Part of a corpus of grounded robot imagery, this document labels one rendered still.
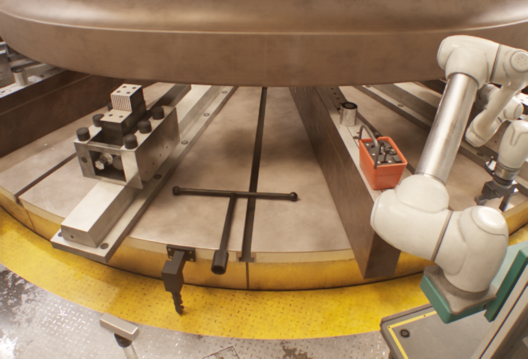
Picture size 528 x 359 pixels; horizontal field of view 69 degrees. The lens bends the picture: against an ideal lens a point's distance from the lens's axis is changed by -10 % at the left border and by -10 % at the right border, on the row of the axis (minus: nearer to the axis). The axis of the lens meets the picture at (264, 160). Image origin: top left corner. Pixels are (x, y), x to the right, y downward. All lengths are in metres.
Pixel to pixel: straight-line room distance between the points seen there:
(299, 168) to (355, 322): 0.89
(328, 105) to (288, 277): 0.90
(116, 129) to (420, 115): 1.96
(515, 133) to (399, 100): 1.67
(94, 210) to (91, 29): 0.90
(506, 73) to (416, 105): 1.60
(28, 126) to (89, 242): 1.23
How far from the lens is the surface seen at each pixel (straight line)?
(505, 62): 1.46
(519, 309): 1.32
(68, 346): 2.15
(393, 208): 1.21
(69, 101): 3.08
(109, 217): 2.02
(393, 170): 1.63
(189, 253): 1.96
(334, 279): 2.14
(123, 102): 2.12
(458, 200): 2.38
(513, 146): 1.57
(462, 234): 1.18
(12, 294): 2.48
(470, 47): 1.49
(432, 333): 1.74
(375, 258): 1.76
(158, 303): 2.16
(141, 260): 2.21
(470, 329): 1.81
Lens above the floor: 1.70
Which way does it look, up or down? 35 degrees down
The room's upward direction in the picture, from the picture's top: straight up
